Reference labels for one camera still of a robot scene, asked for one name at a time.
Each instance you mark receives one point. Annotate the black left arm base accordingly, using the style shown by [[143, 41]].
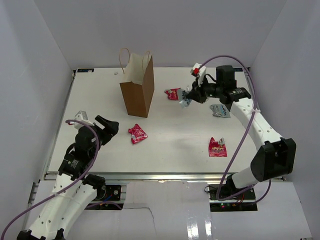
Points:
[[109, 193]]

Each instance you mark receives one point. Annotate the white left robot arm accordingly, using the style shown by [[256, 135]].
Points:
[[75, 188]]

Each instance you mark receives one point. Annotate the red snack packet front left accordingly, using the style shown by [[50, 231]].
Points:
[[137, 134]]

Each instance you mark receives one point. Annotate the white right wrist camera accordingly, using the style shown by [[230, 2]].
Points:
[[198, 71]]

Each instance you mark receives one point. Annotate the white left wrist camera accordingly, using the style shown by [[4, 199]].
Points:
[[83, 117]]

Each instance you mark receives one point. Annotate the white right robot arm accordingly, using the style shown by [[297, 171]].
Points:
[[275, 154]]

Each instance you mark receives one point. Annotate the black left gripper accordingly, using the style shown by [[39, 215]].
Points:
[[111, 127]]

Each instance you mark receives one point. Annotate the red snack packet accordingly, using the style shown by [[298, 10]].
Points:
[[217, 148], [137, 134], [174, 94]]

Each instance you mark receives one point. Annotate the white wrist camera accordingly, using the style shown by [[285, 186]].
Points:
[[198, 71], [83, 117]]

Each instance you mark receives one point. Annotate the blue label back right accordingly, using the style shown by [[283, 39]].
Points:
[[238, 69]]

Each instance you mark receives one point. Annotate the red snack packet centre back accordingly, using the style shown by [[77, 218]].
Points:
[[174, 94]]

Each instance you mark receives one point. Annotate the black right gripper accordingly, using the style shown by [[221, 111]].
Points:
[[196, 95]]

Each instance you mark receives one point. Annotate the silver blue snack packet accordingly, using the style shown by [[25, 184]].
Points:
[[182, 97], [220, 110]]

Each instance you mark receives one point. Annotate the brown paper bag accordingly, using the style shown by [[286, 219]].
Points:
[[138, 84]]

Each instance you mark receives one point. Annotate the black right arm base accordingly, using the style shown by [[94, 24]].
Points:
[[244, 202]]

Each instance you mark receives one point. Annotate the aluminium front rail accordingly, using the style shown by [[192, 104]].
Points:
[[135, 176]]

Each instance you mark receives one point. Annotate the red snack packet front right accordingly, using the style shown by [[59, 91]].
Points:
[[217, 148]]

